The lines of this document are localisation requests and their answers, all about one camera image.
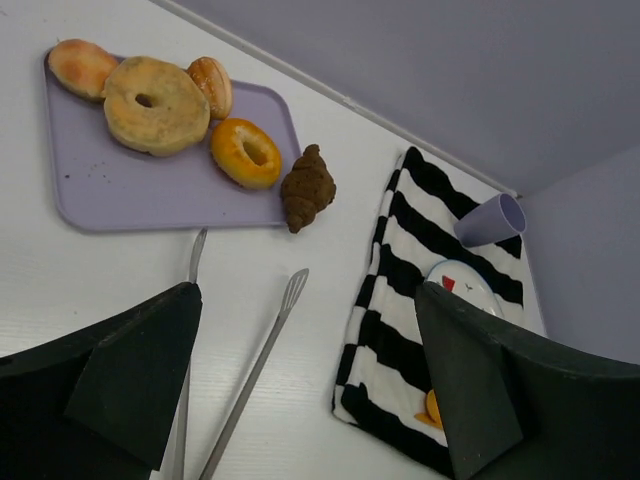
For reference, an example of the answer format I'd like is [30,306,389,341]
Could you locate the small glazed bread roll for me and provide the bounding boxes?
[186,56,233,120]

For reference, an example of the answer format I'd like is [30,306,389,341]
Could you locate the orange plastic spoon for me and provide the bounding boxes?
[414,389,444,430]

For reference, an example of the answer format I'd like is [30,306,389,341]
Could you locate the large beige bagel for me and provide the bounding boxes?
[103,56,210,157]

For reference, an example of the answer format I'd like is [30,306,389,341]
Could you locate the watermelon pattern plate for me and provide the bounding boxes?
[425,260,504,318]

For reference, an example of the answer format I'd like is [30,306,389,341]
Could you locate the pale round bread bun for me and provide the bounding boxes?
[48,38,119,102]

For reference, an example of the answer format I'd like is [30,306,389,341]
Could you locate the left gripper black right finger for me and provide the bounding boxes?
[415,282,639,479]

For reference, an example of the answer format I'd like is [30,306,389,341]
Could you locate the lavender plastic cup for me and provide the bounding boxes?
[453,193,527,248]

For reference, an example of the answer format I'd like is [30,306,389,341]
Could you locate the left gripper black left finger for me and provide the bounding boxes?
[1,282,202,479]

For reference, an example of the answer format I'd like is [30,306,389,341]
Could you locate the lavender plastic tray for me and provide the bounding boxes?
[42,66,285,232]

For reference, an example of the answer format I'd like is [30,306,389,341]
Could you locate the metal serving tongs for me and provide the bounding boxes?
[169,228,310,480]

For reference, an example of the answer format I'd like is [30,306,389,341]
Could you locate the brown chocolate croissant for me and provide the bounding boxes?
[280,144,337,234]

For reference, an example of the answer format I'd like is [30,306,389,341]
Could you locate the orange glazed donut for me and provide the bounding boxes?
[210,118,282,190]

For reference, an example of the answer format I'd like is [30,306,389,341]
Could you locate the black white striped cloth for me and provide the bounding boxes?
[331,147,525,478]

